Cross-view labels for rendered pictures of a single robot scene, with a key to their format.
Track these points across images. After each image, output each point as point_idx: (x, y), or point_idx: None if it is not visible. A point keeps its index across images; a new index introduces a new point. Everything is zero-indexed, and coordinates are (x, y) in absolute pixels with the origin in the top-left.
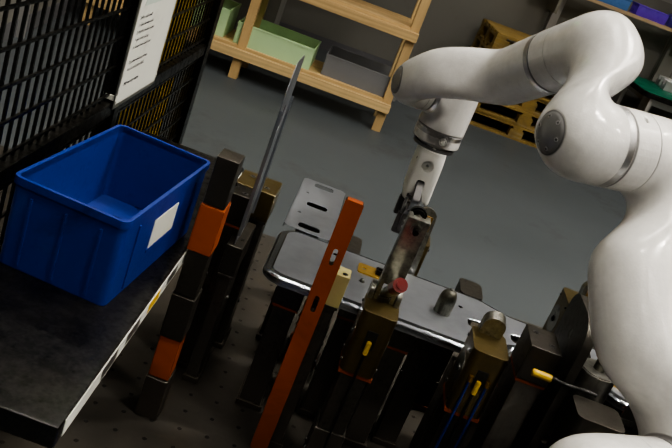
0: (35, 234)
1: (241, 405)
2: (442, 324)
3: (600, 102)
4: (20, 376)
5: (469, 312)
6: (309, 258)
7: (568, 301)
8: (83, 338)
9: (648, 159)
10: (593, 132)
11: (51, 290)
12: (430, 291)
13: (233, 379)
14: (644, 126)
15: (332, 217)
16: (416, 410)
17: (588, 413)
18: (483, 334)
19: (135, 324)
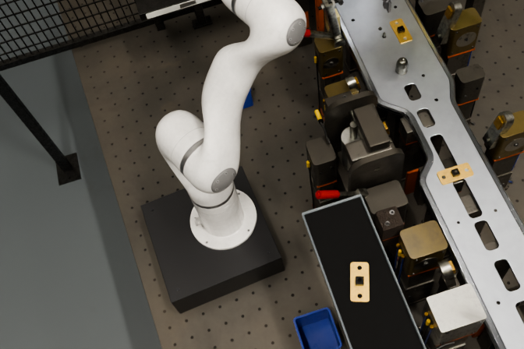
0: None
1: (345, 65)
2: (384, 75)
3: None
4: None
5: (422, 81)
6: (371, 1)
7: None
8: None
9: (240, 13)
10: None
11: None
12: (419, 57)
13: None
14: None
15: None
16: None
17: (313, 145)
18: (347, 85)
19: None
